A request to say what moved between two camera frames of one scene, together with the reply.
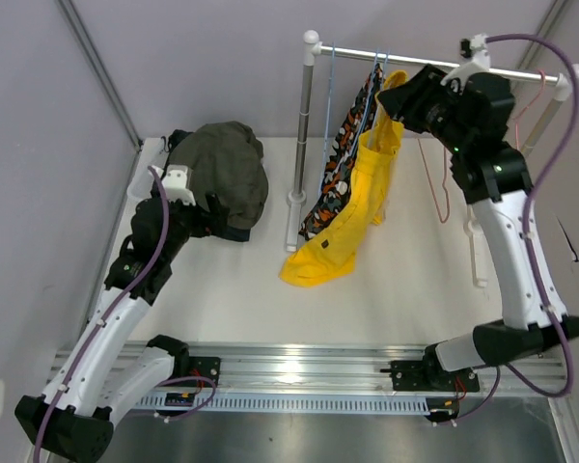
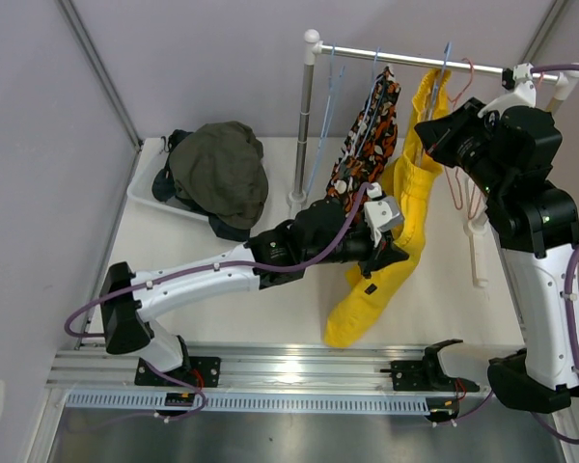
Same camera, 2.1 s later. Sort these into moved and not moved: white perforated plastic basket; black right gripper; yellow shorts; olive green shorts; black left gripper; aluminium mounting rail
Moved: black right gripper; yellow shorts; black left gripper
Not moved: white perforated plastic basket; olive green shorts; aluminium mounting rail
